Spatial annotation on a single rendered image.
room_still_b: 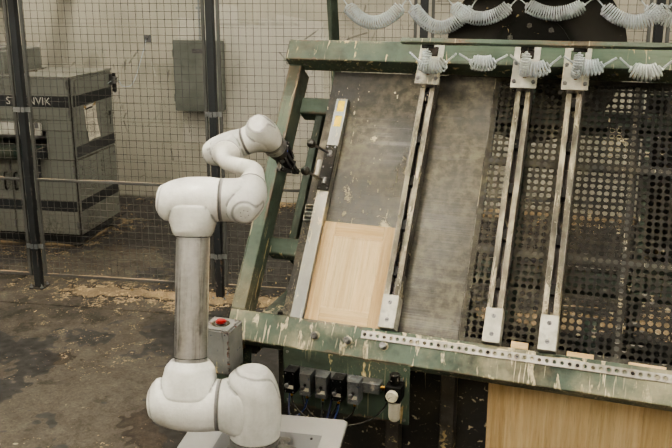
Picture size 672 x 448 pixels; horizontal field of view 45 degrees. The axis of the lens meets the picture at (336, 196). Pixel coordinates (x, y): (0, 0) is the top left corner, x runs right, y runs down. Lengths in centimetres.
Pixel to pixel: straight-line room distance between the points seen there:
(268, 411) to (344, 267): 90
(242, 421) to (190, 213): 63
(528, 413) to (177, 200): 161
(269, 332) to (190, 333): 76
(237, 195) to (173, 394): 61
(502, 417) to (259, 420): 116
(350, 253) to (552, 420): 99
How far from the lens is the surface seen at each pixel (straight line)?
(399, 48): 343
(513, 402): 326
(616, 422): 325
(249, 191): 239
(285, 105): 350
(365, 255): 317
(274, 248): 335
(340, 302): 314
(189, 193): 241
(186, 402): 248
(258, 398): 244
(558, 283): 298
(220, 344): 302
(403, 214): 313
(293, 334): 313
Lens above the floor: 213
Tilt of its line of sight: 14 degrees down
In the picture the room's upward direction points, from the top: straight up
